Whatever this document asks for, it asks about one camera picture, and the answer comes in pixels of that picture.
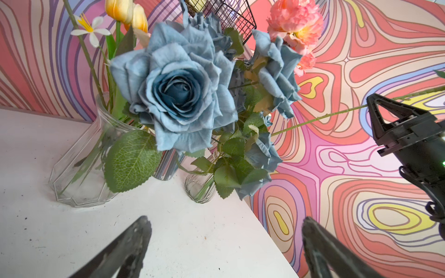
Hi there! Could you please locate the ribbed glass vase with ribbon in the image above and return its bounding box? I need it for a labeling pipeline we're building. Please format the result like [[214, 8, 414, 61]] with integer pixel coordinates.
[[184, 151, 220, 204]]

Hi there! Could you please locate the clear pencil cup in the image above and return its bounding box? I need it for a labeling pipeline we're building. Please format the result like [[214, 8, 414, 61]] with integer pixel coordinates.
[[153, 149, 185, 181]]

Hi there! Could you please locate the small clear glass vase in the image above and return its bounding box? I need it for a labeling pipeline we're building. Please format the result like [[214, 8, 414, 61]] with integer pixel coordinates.
[[49, 95, 136, 207]]

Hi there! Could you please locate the blue rose bouquet left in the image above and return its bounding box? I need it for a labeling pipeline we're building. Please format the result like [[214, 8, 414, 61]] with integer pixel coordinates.
[[104, 12, 301, 199]]

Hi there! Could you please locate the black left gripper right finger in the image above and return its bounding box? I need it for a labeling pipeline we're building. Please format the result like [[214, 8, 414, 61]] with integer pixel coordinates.
[[302, 217, 381, 278]]

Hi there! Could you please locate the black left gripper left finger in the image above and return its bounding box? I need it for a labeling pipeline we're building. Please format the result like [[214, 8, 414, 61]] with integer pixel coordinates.
[[71, 215, 153, 278]]

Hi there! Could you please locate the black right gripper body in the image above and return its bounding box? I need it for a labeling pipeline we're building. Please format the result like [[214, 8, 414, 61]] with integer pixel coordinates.
[[366, 94, 445, 237]]

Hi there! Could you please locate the black wire basket back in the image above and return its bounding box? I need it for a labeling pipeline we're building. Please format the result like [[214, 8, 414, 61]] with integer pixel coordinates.
[[185, 0, 257, 45]]

